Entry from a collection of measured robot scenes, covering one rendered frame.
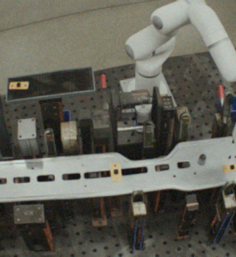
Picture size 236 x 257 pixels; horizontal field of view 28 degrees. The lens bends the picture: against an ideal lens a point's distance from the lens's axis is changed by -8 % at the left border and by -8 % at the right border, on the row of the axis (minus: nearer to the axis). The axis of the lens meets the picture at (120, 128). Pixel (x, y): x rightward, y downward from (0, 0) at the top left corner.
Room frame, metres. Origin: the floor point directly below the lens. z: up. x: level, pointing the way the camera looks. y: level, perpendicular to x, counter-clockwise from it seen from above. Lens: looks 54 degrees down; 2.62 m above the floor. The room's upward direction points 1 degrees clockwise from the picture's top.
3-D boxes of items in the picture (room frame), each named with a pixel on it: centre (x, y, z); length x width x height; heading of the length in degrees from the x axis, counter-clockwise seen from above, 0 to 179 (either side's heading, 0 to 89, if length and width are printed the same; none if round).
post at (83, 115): (1.19, 0.14, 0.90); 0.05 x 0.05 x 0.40; 8
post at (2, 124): (1.25, 0.54, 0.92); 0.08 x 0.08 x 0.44; 8
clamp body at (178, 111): (1.22, -0.25, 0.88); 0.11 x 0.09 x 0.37; 8
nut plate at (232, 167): (1.00, -0.45, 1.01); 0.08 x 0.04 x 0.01; 98
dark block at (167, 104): (1.23, -0.18, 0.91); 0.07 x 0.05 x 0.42; 8
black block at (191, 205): (0.86, -0.28, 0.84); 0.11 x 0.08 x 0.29; 8
